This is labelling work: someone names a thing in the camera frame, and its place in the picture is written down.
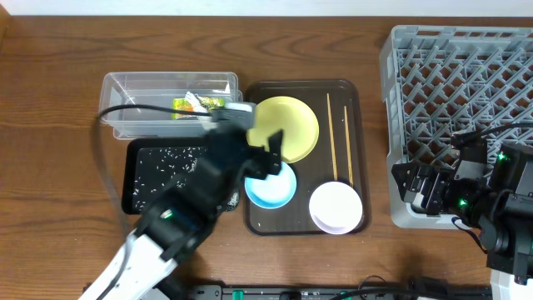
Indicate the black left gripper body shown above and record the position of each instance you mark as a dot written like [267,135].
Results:
[253,154]

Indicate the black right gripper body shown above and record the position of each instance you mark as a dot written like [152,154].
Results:
[441,176]

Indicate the yellow plate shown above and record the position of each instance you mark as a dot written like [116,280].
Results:
[291,115]

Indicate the blue bowl with rice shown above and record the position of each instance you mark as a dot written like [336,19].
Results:
[274,191]

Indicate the green orange snack wrapper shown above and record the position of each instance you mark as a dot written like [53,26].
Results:
[209,103]

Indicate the white lilac bowl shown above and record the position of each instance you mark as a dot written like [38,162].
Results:
[336,208]

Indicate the white napkin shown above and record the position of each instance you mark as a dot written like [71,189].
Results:
[195,102]

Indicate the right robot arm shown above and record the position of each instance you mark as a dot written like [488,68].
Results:
[495,211]

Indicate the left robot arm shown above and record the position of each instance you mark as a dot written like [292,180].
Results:
[179,219]

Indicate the grey dishwasher rack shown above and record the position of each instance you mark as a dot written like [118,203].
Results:
[436,81]

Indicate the dark brown serving tray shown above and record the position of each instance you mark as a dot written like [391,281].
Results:
[316,168]

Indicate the pile of rice scraps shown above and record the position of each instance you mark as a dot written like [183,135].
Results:
[156,167]

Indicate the black plastic bin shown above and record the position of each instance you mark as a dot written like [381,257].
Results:
[134,146]

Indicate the clear plastic bin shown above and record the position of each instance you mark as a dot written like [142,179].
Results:
[159,89]

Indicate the black equipment rail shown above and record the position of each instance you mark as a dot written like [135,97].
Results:
[219,291]

